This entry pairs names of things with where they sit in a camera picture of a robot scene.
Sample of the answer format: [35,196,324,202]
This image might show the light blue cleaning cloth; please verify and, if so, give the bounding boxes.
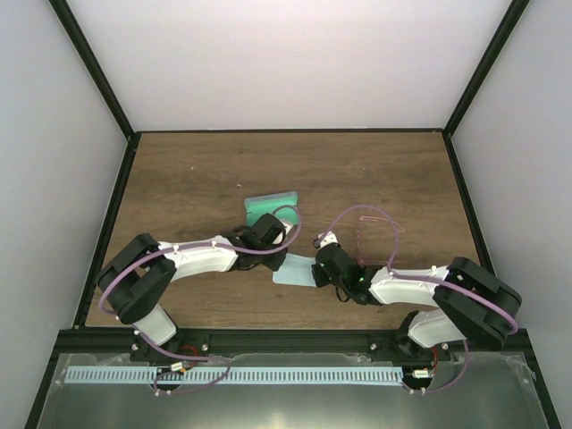
[273,253,315,287]

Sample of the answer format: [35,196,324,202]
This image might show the blue-grey glasses case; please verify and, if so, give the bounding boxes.
[244,191,298,226]

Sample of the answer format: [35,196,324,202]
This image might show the pink sunglasses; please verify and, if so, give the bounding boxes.
[357,215,394,265]

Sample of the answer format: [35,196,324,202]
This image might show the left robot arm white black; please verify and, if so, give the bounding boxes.
[96,214,293,361]

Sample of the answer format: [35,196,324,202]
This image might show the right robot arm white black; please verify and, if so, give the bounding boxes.
[311,243,522,360]

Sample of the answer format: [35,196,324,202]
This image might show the light blue slotted strip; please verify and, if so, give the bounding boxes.
[63,366,403,387]

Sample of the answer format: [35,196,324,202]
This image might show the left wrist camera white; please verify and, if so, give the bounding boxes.
[273,219,294,245]

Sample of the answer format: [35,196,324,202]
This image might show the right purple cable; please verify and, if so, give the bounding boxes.
[328,205,519,397]

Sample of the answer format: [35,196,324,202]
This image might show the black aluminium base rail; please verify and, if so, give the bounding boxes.
[57,328,533,366]

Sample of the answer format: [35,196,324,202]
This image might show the black frame post left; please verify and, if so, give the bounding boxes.
[47,0,135,139]

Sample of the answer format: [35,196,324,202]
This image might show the black frame post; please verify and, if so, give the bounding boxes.
[444,0,532,135]
[47,0,135,139]

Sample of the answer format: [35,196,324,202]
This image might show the black frame post right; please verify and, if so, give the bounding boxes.
[444,0,532,135]

